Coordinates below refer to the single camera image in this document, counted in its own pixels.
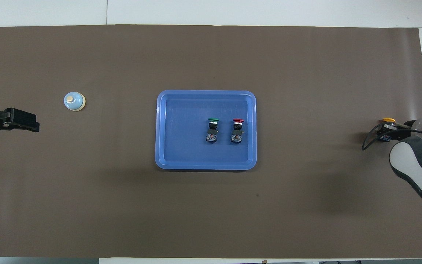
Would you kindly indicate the red push button switch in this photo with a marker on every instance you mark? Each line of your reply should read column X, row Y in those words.
column 237, row 135

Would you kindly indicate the blue plastic tray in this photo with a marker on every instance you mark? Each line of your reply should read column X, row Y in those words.
column 185, row 146

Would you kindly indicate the green push button switch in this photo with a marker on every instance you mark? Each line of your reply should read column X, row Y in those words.
column 213, row 135

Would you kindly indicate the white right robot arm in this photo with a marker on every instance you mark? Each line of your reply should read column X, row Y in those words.
column 408, row 161

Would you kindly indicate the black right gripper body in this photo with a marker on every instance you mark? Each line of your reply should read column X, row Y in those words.
column 398, row 134

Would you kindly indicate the yellow push button switch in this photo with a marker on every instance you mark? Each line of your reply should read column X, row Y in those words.
column 388, row 120

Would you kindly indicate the brown table mat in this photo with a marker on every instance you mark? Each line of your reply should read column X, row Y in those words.
column 211, row 212

